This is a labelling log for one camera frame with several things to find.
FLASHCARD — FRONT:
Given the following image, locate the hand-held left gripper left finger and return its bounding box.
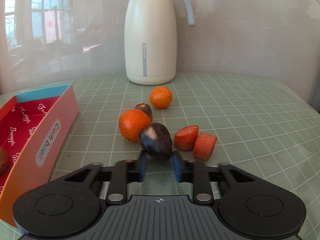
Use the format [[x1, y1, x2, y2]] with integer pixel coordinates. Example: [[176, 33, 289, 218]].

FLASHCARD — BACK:
[[57, 151, 148, 205]]

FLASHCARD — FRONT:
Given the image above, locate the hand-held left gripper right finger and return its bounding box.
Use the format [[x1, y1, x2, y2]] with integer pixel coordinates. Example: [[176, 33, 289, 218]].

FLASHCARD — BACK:
[[172, 151, 258, 203]]

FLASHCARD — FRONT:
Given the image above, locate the dark water chestnut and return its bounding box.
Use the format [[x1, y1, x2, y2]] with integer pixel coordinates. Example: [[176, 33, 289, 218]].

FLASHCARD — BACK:
[[139, 122, 173, 160]]

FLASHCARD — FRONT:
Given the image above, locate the orange carrot piece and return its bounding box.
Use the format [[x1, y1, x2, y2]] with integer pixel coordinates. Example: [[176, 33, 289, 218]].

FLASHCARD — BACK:
[[193, 132, 217, 160], [174, 125, 199, 151]]

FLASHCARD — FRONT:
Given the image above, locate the orange tangerine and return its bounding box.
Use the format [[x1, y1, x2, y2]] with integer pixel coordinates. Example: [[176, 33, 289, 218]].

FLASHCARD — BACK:
[[149, 86, 173, 109], [118, 108, 152, 142]]

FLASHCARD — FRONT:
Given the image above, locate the dark brown fruit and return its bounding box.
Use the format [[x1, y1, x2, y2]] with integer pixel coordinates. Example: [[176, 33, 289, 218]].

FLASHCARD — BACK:
[[134, 103, 153, 122]]

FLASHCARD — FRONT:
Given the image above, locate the colourful cardboard box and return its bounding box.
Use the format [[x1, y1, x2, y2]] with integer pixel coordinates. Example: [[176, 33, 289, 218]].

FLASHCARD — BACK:
[[0, 84, 80, 228]]

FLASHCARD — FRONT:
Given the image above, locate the brown kiwi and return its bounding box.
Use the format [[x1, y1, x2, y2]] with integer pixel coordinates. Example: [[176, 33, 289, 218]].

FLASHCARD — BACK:
[[0, 146, 8, 174]]

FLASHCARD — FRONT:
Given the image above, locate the white thermos jug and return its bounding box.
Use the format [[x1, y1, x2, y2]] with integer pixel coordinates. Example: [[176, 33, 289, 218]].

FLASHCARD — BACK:
[[124, 0, 195, 85]]

